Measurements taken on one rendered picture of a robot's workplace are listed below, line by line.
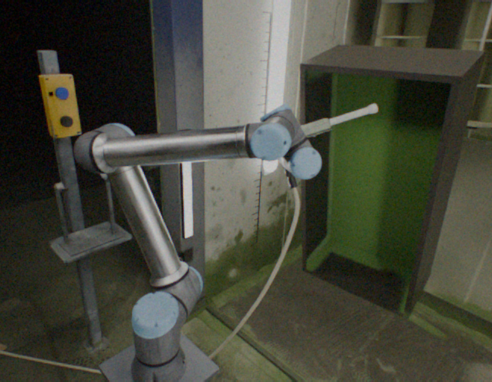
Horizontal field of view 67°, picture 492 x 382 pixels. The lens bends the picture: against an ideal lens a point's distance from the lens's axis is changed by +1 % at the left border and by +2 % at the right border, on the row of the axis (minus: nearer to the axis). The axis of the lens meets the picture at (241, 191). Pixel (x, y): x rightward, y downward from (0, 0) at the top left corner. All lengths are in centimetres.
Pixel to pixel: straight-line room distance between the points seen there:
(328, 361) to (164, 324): 131
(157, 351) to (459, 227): 220
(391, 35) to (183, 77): 151
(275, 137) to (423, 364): 191
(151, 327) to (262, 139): 70
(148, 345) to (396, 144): 142
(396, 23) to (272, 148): 203
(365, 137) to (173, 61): 102
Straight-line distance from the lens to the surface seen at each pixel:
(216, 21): 200
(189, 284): 140
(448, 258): 288
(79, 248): 188
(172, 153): 98
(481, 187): 296
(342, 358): 239
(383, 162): 203
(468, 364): 267
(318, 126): 137
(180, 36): 186
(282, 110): 102
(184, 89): 189
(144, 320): 126
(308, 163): 103
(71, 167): 191
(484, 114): 267
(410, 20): 281
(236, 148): 92
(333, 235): 245
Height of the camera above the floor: 175
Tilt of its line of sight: 24 degrees down
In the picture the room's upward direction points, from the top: 2 degrees clockwise
